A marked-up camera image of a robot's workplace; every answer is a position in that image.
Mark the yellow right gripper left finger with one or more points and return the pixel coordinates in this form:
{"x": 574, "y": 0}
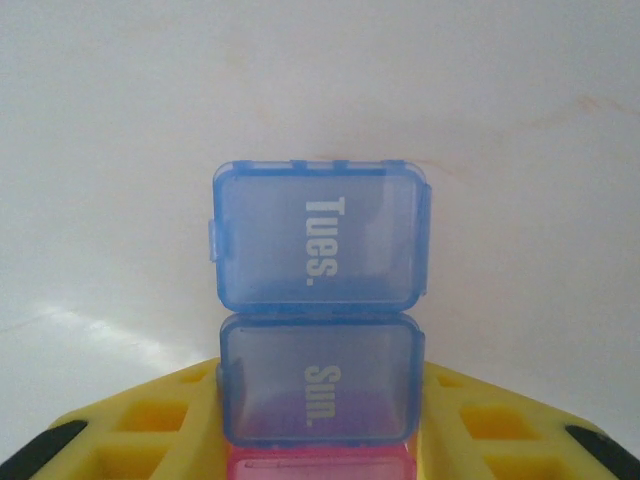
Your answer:
{"x": 200, "y": 400}

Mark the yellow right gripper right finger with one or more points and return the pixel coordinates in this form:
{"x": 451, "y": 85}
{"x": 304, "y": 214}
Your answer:
{"x": 450, "y": 415}

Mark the blue and pink toy block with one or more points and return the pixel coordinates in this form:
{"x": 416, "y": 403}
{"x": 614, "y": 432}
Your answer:
{"x": 270, "y": 380}

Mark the pink pill box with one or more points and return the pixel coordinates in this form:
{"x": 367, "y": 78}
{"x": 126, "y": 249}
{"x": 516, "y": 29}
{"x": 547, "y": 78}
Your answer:
{"x": 320, "y": 465}

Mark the blue pill box Tues. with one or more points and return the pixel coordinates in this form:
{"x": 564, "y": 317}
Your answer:
{"x": 260, "y": 240}

